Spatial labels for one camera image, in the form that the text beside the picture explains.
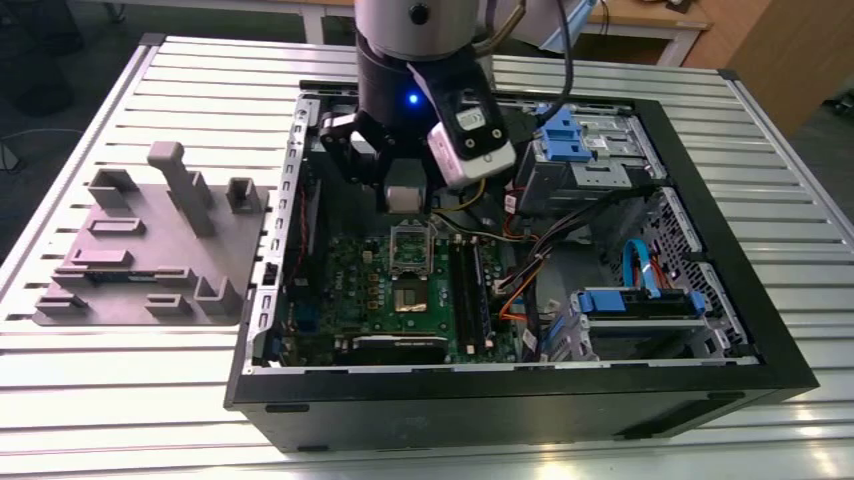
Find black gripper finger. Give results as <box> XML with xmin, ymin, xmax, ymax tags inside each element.
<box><xmin>424</xmin><ymin>149</ymin><xmax>456</xmax><ymax>214</ymax></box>
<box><xmin>318</xmin><ymin>110</ymin><xmax>393</xmax><ymax>215</ymax></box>

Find silver CPU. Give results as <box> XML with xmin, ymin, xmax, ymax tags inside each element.
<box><xmin>389</xmin><ymin>184</ymin><xmax>428</xmax><ymax>215</ymax></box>

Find CPU socket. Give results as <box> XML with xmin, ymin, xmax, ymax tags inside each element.
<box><xmin>390</xmin><ymin>278</ymin><xmax>434</xmax><ymax>316</ymax></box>

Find metal socket cover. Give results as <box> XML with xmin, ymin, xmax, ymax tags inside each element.
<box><xmin>389</xmin><ymin>222</ymin><xmax>441</xmax><ymax>280</ymax></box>

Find grey power supply unit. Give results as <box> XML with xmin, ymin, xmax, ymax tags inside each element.
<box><xmin>305</xmin><ymin>103</ymin><xmax>444</xmax><ymax>224</ymax></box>

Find black RAM slot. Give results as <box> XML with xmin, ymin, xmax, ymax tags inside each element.
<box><xmin>465</xmin><ymin>235</ymin><xmax>490</xmax><ymax>351</ymax></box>
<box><xmin>445</xmin><ymin>234</ymin><xmax>473</xmax><ymax>352</ymax></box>
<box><xmin>456</xmin><ymin>234</ymin><xmax>481</xmax><ymax>352</ymax></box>

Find green motherboard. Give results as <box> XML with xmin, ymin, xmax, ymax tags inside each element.
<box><xmin>278</xmin><ymin>219</ymin><xmax>530</xmax><ymax>367</ymax></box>

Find metal disk bay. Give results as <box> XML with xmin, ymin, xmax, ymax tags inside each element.
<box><xmin>514</xmin><ymin>102</ymin><xmax>669</xmax><ymax>216</ymax></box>
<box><xmin>566</xmin><ymin>287</ymin><xmax>753</xmax><ymax>362</ymax></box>

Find graphics card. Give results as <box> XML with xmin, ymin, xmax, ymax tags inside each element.
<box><xmin>331</xmin><ymin>330</ymin><xmax>450</xmax><ymax>366</ymax></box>

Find hard disk in blue carrier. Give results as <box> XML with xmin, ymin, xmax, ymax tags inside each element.
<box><xmin>577</xmin><ymin>289</ymin><xmax>709</xmax><ymax>321</ymax></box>

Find grey parts rack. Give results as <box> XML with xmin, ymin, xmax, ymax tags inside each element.
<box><xmin>31</xmin><ymin>141</ymin><xmax>279</xmax><ymax>329</ymax></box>

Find RAM stick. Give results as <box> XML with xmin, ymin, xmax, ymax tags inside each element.
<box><xmin>85</xmin><ymin>271</ymin><xmax>162</xmax><ymax>284</ymax></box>

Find black PC case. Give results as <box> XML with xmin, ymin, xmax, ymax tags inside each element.
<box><xmin>223</xmin><ymin>78</ymin><xmax>821</xmax><ymax>454</ymax></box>

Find wooden cabinet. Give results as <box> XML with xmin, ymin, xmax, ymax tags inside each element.
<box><xmin>686</xmin><ymin>0</ymin><xmax>854</xmax><ymax>136</ymax></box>

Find yellow wire bundle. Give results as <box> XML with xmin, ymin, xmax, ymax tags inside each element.
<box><xmin>433</xmin><ymin>177</ymin><xmax>489</xmax><ymax>216</ymax></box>

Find wire locking lever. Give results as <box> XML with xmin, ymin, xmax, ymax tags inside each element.
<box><xmin>430</xmin><ymin>222</ymin><xmax>446</xmax><ymax>281</ymax></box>

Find black white wire bundle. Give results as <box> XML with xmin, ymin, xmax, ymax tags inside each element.
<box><xmin>432</xmin><ymin>209</ymin><xmax>533</xmax><ymax>246</ymax></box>

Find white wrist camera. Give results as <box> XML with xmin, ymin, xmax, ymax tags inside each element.
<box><xmin>426</xmin><ymin>87</ymin><xmax>520</xmax><ymax>192</ymax></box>

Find thin red wire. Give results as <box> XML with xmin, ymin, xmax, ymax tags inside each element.
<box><xmin>283</xmin><ymin>177</ymin><xmax>315</xmax><ymax>291</ymax></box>

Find cable with brass plug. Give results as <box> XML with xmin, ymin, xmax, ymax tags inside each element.
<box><xmin>474</xmin><ymin>0</ymin><xmax>530</xmax><ymax>55</ymax></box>

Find black cable bundle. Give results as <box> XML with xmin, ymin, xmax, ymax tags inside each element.
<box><xmin>497</xmin><ymin>184</ymin><xmax>662</xmax><ymax>301</ymax></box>

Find blue plastic bay bracket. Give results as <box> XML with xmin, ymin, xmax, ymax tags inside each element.
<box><xmin>536</xmin><ymin>107</ymin><xmax>597</xmax><ymax>164</ymax></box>

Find thick black camera cable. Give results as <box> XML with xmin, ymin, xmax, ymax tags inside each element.
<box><xmin>530</xmin><ymin>0</ymin><xmax>580</xmax><ymax>134</ymax></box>

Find orange wires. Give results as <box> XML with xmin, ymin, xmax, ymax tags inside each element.
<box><xmin>498</xmin><ymin>279</ymin><xmax>536</xmax><ymax>322</ymax></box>

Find blue flat wire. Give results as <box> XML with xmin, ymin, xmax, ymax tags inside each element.
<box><xmin>621</xmin><ymin>238</ymin><xmax>669</xmax><ymax>301</ymax></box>
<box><xmin>537</xmin><ymin>309</ymin><xmax>569</xmax><ymax>362</ymax></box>

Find red disk wire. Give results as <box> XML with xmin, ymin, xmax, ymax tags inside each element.
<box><xmin>640</xmin><ymin>257</ymin><xmax>669</xmax><ymax>299</ymax></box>

